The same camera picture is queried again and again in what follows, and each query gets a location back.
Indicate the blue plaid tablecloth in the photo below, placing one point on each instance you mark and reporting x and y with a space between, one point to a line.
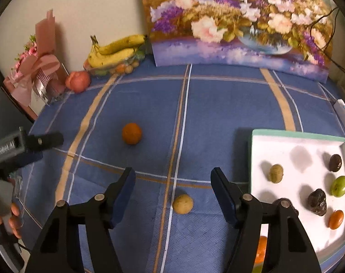
218 105

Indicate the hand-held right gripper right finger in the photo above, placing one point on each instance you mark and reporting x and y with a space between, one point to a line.
222 199

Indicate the clear fruit bowl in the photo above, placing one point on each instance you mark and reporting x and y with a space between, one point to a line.
124 68

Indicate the reddish brown date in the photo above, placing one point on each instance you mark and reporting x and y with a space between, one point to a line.
335 162

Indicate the red peach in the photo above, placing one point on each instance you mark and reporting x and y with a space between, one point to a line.
78 82

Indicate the person's left hand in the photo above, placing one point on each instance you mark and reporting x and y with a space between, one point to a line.
15 221

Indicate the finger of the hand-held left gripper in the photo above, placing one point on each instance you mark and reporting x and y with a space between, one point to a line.
30 157
47 140

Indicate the tan longan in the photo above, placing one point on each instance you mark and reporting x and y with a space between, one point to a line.
183 204
276 173

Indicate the pink wrapped bouquet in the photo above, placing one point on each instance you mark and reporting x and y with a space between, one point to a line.
44 62

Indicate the yellow banana bunch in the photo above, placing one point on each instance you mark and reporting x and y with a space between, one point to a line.
115 57

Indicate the green jujube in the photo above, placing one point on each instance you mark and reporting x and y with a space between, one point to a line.
339 186

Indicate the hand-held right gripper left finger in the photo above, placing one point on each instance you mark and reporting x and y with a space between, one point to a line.
122 204

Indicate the white box tray teal rim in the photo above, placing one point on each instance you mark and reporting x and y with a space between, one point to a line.
297 176

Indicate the small orange citrus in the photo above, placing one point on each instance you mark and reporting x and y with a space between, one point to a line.
336 219
131 133
260 248

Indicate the flower painting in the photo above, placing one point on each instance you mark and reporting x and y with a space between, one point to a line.
232 20

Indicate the white power strip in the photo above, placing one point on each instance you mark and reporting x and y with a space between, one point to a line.
344 116

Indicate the large dark wrinkled date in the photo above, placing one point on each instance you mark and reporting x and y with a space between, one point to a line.
317 202

